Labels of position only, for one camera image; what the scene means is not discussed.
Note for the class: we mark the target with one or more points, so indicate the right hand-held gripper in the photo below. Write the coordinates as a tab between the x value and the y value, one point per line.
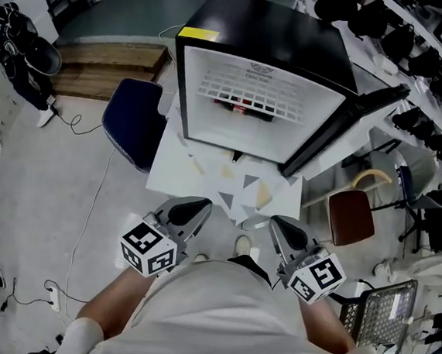
320	277

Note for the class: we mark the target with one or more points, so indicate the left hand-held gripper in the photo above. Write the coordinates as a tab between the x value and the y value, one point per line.
148	249

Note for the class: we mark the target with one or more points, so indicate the white wire fridge shelf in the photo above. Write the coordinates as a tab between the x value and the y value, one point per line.
252	93

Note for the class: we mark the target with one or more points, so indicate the black mini fridge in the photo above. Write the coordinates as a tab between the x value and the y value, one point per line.
274	29

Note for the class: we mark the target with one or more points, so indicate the person's right forearm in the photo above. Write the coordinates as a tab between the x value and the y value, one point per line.
324	330

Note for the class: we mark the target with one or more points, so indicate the person's left forearm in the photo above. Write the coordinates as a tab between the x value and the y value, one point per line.
115	306

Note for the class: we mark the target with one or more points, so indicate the white table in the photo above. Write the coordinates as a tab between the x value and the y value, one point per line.
174	175

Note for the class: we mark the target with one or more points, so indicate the person's left white shoe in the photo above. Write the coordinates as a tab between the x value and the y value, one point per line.
201	258

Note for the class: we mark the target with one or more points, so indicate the person's white shoe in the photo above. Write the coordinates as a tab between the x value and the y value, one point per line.
243	245
201	258

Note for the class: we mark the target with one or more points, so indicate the person's right white shoe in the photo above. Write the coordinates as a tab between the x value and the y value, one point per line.
243	245

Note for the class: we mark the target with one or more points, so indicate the person's black trousers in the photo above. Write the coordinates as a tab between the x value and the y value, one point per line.
249	268

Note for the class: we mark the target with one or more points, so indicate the triangle-patterned paper sheet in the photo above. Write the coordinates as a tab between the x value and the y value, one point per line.
242	197

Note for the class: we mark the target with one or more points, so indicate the brown seat wooden chair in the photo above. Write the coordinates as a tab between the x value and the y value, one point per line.
351	220

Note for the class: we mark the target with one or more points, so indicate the dark blue chair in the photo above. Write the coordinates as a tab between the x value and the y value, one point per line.
131	121

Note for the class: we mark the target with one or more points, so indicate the dark cola bottle red label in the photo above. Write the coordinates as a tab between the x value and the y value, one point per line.
228	105

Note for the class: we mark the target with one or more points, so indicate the person's white shirt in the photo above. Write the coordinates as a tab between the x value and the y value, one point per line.
222	328

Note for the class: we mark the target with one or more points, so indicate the black office chair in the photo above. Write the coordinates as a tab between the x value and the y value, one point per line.
434	224

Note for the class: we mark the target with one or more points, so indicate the grey shell chair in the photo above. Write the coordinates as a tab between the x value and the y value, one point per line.
419	172

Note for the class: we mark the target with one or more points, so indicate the white power strip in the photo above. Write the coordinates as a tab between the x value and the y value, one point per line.
54	298

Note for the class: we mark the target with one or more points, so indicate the wooden platform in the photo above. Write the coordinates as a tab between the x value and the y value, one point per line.
106	72

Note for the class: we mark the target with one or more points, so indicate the white shelf rack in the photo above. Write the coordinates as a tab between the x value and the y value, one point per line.
371	70

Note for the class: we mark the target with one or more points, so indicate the black round shell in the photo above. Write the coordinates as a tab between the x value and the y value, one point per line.
44	56

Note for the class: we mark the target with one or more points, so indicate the row of black bags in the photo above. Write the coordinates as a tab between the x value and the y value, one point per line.
397	41

